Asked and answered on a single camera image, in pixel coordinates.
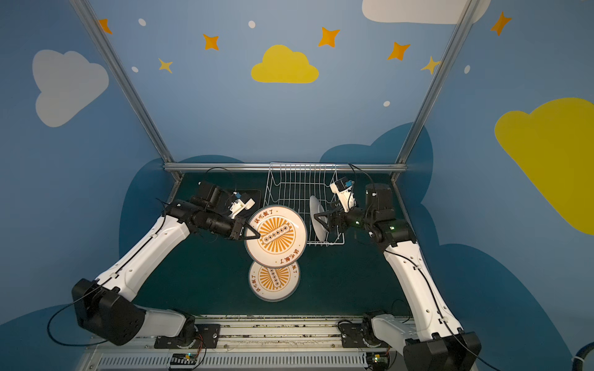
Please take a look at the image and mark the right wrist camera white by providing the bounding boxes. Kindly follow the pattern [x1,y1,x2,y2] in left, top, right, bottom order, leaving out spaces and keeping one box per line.
[329,177,356,213]

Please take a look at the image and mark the front aluminium rail bed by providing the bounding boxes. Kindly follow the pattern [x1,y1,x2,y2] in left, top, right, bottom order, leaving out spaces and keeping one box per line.
[77,315,406,370]

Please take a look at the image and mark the white round plate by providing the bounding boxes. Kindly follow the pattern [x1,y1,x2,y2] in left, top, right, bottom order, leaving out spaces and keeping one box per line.
[244,205,308,268]
[309,196,329,243]
[248,262,301,302]

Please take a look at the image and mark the aluminium rear frame rail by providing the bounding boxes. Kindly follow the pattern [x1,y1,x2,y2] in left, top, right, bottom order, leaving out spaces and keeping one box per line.
[163,162,407,173]

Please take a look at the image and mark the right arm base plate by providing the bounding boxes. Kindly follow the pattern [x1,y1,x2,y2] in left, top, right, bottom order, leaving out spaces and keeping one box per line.
[337,322,389,349]

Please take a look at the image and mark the right aluminium frame post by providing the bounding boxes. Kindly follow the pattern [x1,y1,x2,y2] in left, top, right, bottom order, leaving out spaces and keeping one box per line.
[391,0,481,187]

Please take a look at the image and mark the aluminium frame post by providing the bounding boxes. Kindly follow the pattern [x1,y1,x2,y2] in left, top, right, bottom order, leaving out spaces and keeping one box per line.
[391,0,481,187]
[69,0,184,182]

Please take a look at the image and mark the left controller board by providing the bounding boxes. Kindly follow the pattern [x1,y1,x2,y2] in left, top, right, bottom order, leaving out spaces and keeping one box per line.
[168,353,199,370]

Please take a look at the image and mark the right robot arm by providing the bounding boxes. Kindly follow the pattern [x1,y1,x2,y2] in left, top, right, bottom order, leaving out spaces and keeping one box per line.
[309,179,482,370]

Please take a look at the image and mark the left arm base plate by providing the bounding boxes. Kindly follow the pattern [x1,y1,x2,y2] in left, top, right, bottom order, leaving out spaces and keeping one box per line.
[154,323,221,349]

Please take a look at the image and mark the white wire dish rack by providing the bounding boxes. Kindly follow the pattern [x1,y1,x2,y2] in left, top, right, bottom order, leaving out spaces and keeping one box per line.
[263,162,345,246]

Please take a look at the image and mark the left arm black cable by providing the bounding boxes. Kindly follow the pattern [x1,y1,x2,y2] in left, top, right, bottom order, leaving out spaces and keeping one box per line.
[45,301,108,348]

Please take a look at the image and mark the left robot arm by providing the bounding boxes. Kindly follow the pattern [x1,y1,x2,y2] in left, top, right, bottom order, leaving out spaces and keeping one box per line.
[72,181,261,348]

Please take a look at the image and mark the right controller board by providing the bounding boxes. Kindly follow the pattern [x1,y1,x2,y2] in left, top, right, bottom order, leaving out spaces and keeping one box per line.
[365,353,391,371]

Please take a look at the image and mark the controller board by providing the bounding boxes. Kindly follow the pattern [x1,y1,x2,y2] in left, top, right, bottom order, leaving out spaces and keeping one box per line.
[168,353,199,370]
[365,353,391,371]

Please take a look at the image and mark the left aluminium frame post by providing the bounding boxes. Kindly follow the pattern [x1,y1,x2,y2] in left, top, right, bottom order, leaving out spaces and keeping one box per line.
[69,0,184,182]

